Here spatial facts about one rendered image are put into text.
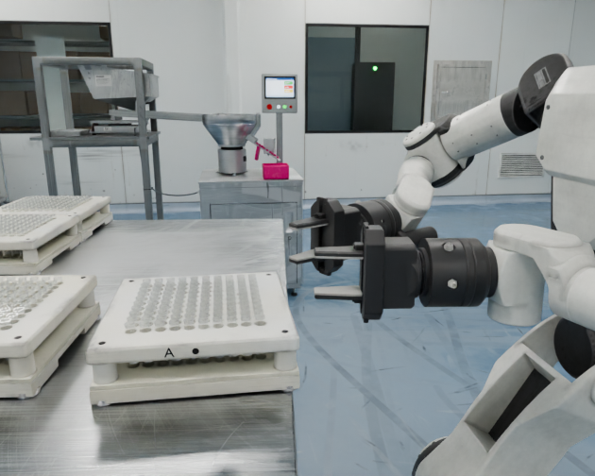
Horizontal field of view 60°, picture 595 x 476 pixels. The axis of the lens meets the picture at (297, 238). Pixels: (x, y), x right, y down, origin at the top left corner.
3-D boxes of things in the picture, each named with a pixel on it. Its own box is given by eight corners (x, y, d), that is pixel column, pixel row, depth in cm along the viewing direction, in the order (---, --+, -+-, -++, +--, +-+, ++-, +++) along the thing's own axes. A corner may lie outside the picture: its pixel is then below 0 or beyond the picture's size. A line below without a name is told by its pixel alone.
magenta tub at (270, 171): (263, 179, 311) (263, 165, 309) (262, 177, 323) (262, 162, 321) (289, 179, 313) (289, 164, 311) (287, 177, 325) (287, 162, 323)
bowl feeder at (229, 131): (203, 178, 320) (200, 115, 310) (206, 170, 354) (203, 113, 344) (281, 176, 326) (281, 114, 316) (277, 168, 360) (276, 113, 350)
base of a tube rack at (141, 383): (90, 405, 60) (88, 386, 59) (126, 319, 83) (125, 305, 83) (299, 388, 63) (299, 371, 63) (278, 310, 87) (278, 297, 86)
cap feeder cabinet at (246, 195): (203, 302, 324) (197, 181, 304) (207, 273, 378) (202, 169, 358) (303, 297, 332) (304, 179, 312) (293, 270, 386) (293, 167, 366)
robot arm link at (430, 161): (382, 183, 105) (399, 146, 120) (409, 222, 107) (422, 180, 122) (427, 158, 99) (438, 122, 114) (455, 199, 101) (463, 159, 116)
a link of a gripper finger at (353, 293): (314, 294, 65) (364, 294, 65) (314, 285, 69) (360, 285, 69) (314, 306, 66) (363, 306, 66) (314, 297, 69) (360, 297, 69)
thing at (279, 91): (263, 172, 345) (262, 73, 329) (263, 170, 355) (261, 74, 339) (297, 171, 348) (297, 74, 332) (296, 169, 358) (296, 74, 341)
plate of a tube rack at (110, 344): (85, 366, 59) (83, 349, 58) (124, 290, 82) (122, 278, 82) (299, 351, 62) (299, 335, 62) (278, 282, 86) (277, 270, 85)
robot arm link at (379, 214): (343, 202, 78) (394, 193, 86) (301, 194, 85) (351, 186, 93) (341, 280, 82) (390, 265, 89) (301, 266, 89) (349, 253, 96)
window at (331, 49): (304, 133, 586) (305, 23, 556) (304, 133, 587) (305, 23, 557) (422, 132, 603) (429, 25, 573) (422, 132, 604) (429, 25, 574)
